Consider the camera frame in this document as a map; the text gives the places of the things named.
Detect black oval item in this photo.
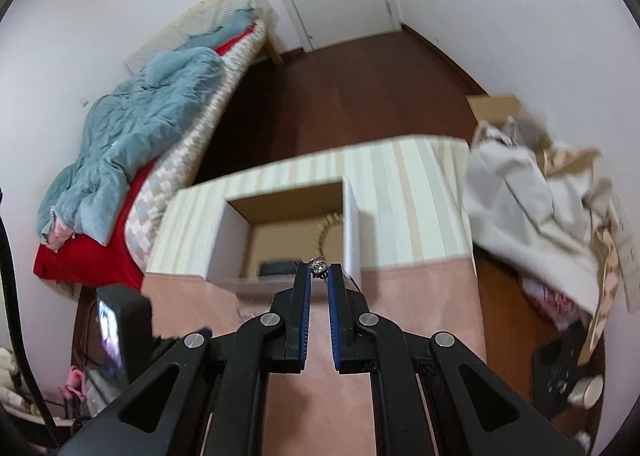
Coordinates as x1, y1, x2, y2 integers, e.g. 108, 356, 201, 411
260, 261, 299, 277

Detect pink plastic item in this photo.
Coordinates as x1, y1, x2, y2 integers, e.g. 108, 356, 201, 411
60, 367, 87, 399

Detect striped paper-covered box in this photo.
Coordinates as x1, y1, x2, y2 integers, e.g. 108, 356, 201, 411
142, 133, 489, 456

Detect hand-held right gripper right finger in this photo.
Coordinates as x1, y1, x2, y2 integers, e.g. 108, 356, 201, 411
326, 263, 587, 456

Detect red blanket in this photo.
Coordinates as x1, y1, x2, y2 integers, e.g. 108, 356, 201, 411
32, 18, 266, 293

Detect white cup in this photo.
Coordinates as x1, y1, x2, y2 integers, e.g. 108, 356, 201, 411
567, 374, 605, 408

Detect black strap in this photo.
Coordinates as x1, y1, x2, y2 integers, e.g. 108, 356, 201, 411
0, 188, 57, 443

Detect white cloth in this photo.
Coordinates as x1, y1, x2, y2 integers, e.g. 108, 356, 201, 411
462, 136, 614, 318

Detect bed with checked sheet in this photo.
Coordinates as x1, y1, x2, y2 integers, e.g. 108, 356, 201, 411
32, 0, 282, 297

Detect gold chain necklace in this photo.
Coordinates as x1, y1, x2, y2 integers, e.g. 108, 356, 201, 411
315, 213, 346, 262

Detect white striped pillow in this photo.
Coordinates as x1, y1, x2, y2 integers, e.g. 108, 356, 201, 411
124, 0, 271, 75

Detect blue duvet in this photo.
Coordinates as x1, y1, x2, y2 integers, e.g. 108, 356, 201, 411
37, 6, 257, 253

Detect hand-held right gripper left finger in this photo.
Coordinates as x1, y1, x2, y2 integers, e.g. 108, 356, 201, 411
60, 262, 312, 456

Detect brown cardboard box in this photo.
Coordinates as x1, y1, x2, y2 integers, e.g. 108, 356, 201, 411
466, 94, 524, 131

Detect black flat case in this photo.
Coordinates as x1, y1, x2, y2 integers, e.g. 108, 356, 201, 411
532, 335, 601, 418

